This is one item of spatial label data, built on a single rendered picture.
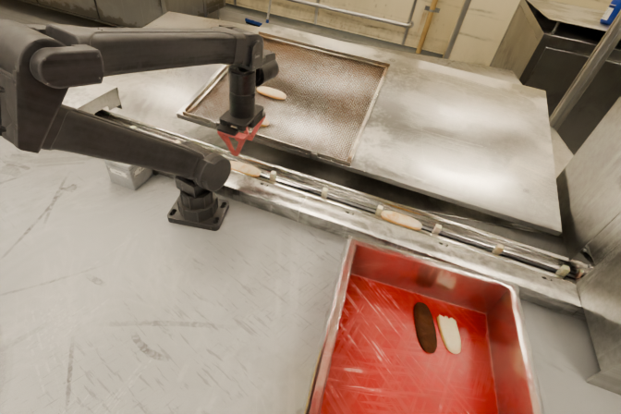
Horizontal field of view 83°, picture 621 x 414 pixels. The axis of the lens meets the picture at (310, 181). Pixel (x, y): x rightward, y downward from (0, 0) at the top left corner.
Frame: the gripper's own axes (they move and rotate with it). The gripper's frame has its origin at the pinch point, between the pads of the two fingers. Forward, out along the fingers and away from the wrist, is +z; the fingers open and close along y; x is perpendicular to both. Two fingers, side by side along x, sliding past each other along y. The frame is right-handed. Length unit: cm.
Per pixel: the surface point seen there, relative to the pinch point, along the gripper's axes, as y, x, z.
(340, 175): 13.5, -23.6, 10.6
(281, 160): 11.8, -6.2, 10.7
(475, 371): -28, -60, 11
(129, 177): -16.2, 20.9, 6.8
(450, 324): -21, -55, 10
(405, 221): -0.5, -42.9, 6.8
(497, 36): 341, -104, 44
